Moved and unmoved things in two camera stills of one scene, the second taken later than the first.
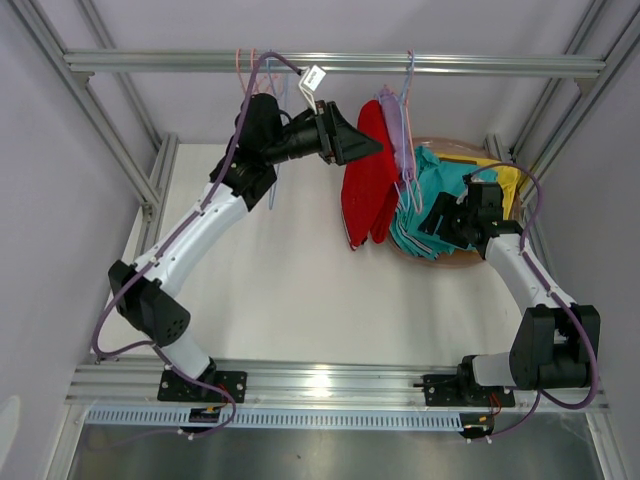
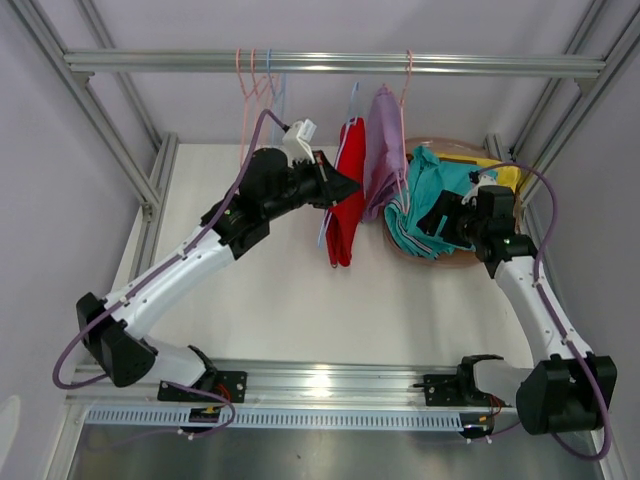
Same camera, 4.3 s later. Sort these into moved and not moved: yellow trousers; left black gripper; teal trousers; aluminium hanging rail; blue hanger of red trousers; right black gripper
Moved: left black gripper; blue hanger of red trousers
Not moved: teal trousers; yellow trousers; aluminium hanging rail; right black gripper
